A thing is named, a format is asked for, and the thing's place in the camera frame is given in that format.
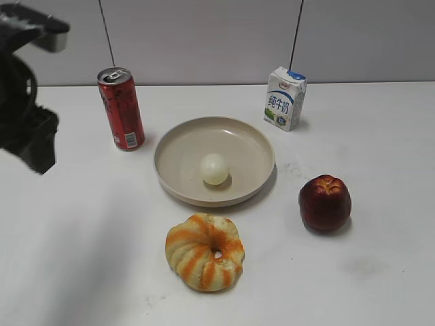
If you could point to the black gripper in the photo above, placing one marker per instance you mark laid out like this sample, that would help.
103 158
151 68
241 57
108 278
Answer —
27 129

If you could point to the white egg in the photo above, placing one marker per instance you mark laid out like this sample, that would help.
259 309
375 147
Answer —
214 169

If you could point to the beige round plate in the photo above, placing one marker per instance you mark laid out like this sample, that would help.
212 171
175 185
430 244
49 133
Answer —
247 152

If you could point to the red soda can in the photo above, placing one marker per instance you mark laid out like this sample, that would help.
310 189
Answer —
117 90

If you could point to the white blue milk carton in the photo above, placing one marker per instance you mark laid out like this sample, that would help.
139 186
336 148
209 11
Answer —
284 98

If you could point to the dark red apple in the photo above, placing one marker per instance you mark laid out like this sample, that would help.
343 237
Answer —
325 203

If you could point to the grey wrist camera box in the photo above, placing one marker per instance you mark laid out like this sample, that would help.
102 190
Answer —
53 43

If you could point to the orange striped ring bread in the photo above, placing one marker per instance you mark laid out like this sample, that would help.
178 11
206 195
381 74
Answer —
206 252

